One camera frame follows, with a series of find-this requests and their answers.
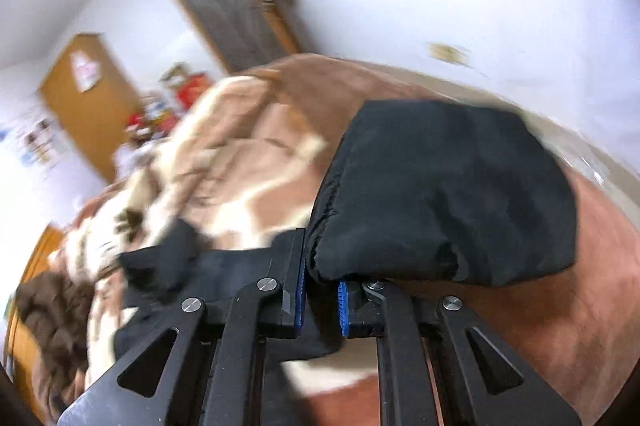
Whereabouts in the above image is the red box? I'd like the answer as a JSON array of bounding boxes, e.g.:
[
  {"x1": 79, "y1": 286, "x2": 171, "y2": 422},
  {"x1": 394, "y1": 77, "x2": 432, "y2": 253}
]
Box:
[{"x1": 172, "y1": 73, "x2": 209, "y2": 109}]

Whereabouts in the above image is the dark brown fuzzy cloth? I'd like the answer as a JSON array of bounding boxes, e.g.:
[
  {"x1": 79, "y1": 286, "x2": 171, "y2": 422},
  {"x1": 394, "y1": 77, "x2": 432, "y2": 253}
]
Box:
[{"x1": 14, "y1": 272, "x2": 97, "y2": 413}]

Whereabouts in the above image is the wooden bed frame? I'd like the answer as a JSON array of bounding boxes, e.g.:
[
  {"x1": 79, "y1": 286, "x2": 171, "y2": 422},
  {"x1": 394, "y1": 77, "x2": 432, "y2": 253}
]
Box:
[{"x1": 0, "y1": 226, "x2": 67, "y2": 422}]

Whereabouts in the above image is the black padded jacket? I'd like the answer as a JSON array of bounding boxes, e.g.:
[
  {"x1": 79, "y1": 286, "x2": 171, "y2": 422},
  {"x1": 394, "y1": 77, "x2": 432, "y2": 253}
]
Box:
[{"x1": 114, "y1": 98, "x2": 579, "y2": 426}]

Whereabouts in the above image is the orange wooden cabinet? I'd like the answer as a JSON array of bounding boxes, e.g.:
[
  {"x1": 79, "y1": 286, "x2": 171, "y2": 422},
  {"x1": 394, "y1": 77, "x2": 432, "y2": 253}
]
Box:
[{"x1": 37, "y1": 33, "x2": 147, "y2": 185}]

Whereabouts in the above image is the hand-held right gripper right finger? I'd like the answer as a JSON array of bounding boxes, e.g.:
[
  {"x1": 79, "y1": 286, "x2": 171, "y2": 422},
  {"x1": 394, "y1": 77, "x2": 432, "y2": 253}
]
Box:
[{"x1": 337, "y1": 278, "x2": 583, "y2": 426}]

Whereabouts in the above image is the cartoon wall sticker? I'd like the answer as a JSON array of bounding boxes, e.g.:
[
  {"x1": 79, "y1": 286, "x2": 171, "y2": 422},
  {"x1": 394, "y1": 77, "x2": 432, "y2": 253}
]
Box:
[{"x1": 0, "y1": 104, "x2": 69, "y2": 170}]

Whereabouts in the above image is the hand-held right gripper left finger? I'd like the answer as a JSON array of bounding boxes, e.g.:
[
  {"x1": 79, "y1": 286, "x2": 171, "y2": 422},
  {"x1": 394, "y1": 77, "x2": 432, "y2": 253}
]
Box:
[{"x1": 56, "y1": 227, "x2": 307, "y2": 426}]

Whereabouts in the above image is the paw print fleece blanket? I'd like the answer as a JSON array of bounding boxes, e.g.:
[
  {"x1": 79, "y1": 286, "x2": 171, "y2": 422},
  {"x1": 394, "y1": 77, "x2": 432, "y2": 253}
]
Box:
[{"x1": 47, "y1": 53, "x2": 637, "y2": 426}]

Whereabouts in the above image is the wooden framed grey door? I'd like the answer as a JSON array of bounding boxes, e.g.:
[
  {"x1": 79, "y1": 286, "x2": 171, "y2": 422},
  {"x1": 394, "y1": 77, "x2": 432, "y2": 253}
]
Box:
[{"x1": 161, "y1": 0, "x2": 321, "y2": 75}]

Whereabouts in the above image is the paper sheet on door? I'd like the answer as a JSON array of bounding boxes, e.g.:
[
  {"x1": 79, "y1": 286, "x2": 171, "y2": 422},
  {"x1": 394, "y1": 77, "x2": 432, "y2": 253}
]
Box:
[{"x1": 70, "y1": 50, "x2": 102, "y2": 93}]

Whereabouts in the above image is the cardboard box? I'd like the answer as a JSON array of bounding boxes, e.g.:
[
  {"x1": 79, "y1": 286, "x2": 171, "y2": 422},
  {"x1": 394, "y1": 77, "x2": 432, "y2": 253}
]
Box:
[{"x1": 160, "y1": 62, "x2": 190, "y2": 82}]

